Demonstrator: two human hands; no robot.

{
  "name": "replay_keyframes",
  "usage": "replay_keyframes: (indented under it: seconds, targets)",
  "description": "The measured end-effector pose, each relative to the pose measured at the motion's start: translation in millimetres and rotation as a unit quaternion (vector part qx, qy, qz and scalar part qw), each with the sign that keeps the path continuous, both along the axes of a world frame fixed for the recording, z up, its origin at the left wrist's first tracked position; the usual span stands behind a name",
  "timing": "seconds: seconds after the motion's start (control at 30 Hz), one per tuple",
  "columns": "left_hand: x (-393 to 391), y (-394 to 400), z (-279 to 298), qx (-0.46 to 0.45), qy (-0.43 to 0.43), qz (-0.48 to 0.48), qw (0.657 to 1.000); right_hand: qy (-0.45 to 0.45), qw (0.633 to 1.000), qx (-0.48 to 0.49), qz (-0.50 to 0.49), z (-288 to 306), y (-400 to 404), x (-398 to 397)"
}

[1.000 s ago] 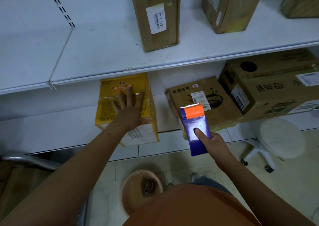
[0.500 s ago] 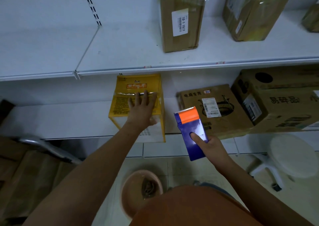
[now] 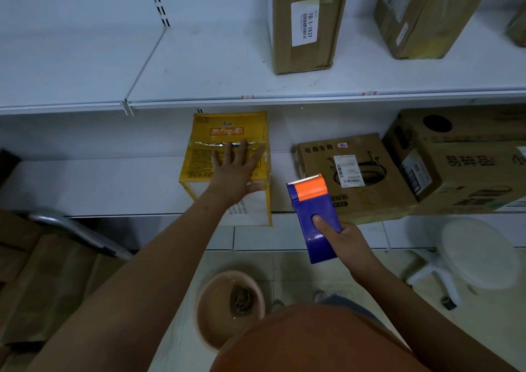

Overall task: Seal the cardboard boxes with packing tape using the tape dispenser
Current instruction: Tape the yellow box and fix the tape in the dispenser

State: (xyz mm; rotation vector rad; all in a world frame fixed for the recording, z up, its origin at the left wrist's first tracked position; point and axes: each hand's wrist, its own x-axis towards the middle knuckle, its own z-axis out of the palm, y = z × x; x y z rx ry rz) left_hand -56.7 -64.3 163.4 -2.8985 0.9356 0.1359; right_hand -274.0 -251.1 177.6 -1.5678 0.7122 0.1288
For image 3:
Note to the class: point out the person's left hand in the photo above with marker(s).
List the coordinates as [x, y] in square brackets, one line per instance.
[232, 181]

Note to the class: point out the person's right hand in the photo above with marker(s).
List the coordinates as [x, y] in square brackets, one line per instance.
[347, 246]

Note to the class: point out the person's left middle finger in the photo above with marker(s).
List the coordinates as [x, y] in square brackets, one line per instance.
[242, 151]

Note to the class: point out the person's right thumb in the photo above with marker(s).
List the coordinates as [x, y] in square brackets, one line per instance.
[325, 224]

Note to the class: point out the person's left thumb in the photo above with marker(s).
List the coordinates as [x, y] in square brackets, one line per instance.
[257, 187]

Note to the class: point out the person's left little finger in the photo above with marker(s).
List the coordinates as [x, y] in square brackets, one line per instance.
[215, 159]

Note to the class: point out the blue orange tape dispenser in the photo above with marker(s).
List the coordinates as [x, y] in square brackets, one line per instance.
[314, 215]

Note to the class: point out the yellow carton box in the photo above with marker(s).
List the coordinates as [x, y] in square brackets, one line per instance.
[246, 127]

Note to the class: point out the person's right forearm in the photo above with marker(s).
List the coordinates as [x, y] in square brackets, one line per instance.
[419, 322]

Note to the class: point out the person's left forearm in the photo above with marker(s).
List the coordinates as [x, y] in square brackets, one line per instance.
[135, 285]

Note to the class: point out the cardboard box with pot print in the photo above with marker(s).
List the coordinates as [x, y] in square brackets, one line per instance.
[370, 199]

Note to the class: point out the person's blue jeans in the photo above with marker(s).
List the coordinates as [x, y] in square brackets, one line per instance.
[349, 304]

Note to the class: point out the white metal shelf unit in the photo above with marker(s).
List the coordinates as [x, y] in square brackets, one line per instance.
[185, 68]

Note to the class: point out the dark coiled item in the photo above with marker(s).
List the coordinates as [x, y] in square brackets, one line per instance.
[242, 300]

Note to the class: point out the person's orange shirt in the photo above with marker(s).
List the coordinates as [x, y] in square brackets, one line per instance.
[316, 343]

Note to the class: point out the pink plastic basin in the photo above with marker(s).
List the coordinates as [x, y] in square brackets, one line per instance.
[213, 302]

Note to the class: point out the tall brown labelled cardboard box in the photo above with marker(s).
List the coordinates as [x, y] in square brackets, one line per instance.
[302, 18]

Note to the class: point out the large cardboard box with hole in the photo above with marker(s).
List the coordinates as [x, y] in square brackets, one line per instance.
[464, 158]

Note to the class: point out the white round stool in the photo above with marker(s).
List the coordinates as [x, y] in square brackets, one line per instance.
[476, 256]

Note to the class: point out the grey metal bar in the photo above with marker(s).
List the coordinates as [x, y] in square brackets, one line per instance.
[78, 230]

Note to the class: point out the pile of flattened cardboard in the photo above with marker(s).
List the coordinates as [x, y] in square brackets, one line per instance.
[41, 285]

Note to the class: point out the tape-wrapped brown cardboard box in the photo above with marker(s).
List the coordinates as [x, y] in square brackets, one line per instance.
[423, 14]

